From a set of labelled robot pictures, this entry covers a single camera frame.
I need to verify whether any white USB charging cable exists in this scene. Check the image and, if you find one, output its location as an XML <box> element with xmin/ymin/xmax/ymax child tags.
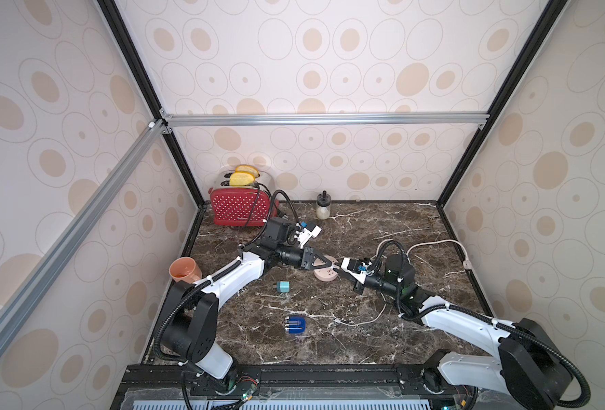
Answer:
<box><xmin>327</xmin><ymin>260</ymin><xmax>389</xmax><ymax>328</ymax></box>

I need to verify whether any teal USB wall charger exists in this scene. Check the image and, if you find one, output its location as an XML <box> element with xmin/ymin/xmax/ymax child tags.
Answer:
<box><xmin>277</xmin><ymin>281</ymin><xmax>291</xmax><ymax>294</ymax></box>

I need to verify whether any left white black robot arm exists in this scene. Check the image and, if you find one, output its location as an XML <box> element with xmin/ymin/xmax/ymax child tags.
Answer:
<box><xmin>152</xmin><ymin>190</ymin><xmax>332</xmax><ymax>385</ymax></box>

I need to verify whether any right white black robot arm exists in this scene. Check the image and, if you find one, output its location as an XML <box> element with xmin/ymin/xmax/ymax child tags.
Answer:
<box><xmin>335</xmin><ymin>240</ymin><xmax>591</xmax><ymax>409</ymax></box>

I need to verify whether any round pink power strip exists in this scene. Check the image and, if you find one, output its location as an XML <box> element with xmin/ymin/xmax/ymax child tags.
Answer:
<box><xmin>313</xmin><ymin>256</ymin><xmax>338</xmax><ymax>282</ymax></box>

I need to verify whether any small glass bottle black cap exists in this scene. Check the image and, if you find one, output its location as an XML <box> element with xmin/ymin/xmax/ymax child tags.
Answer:
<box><xmin>315</xmin><ymin>191</ymin><xmax>332</xmax><ymax>220</ymax></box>

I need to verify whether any red polka dot toaster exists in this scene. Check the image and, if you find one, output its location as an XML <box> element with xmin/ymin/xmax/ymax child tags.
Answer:
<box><xmin>210</xmin><ymin>186</ymin><xmax>274</xmax><ymax>227</ymax></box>

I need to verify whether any front yellow toast slice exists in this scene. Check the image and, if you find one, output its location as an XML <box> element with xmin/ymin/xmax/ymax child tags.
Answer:
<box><xmin>229</xmin><ymin>171</ymin><xmax>256</xmax><ymax>187</ymax></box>

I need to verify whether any yellow toast slice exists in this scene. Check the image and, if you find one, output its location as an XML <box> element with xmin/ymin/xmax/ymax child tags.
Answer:
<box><xmin>235</xmin><ymin>164</ymin><xmax>260</xmax><ymax>178</ymax></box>
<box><xmin>229</xmin><ymin>171</ymin><xmax>256</xmax><ymax>187</ymax></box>

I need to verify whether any back yellow toast slice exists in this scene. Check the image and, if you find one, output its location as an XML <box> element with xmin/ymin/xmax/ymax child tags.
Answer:
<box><xmin>235</xmin><ymin>164</ymin><xmax>260</xmax><ymax>178</ymax></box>

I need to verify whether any orange plastic cup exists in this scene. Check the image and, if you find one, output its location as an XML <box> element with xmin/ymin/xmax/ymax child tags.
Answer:
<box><xmin>169</xmin><ymin>256</ymin><xmax>203</xmax><ymax>284</ymax></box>

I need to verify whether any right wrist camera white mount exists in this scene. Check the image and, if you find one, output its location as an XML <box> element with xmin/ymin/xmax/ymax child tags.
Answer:
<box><xmin>338</xmin><ymin>257</ymin><xmax>368</xmax><ymax>285</ymax></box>

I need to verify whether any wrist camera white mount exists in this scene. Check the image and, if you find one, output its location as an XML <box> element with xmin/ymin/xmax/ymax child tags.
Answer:
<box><xmin>294</xmin><ymin>222</ymin><xmax>322</xmax><ymax>249</ymax></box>
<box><xmin>338</xmin><ymin>257</ymin><xmax>368</xmax><ymax>285</ymax></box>

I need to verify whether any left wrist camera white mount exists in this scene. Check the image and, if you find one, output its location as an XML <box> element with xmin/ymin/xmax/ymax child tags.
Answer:
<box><xmin>294</xmin><ymin>222</ymin><xmax>322</xmax><ymax>249</ymax></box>

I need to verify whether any black toaster power cord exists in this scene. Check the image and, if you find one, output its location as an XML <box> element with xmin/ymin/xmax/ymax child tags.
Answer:
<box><xmin>243</xmin><ymin>181</ymin><xmax>290</xmax><ymax>227</ymax></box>

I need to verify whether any horizontal aluminium frame bar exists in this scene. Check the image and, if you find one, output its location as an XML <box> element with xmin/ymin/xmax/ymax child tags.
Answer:
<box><xmin>152</xmin><ymin>111</ymin><xmax>490</xmax><ymax>127</ymax></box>

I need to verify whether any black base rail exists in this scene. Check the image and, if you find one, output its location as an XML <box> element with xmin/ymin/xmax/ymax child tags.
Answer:
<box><xmin>111</xmin><ymin>365</ymin><xmax>474</xmax><ymax>409</ymax></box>

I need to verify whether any left slanted aluminium frame bar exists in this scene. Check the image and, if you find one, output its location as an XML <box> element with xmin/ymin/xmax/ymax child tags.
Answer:
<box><xmin>0</xmin><ymin>119</ymin><xmax>166</xmax><ymax>358</ymax></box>

